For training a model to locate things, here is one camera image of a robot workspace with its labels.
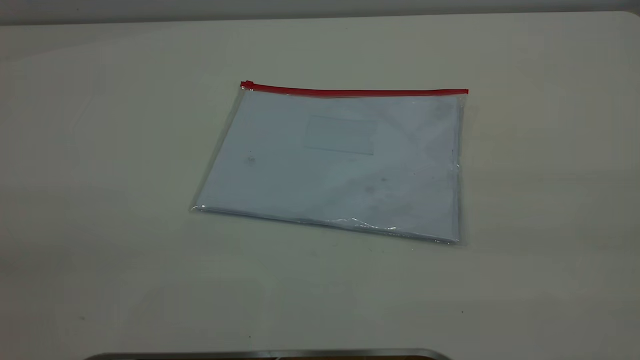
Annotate silver metal edge bar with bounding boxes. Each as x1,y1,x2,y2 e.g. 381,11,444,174
82,348,453,360

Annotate clear zip bag red zipper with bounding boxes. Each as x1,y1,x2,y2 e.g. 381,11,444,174
189,80,471,246

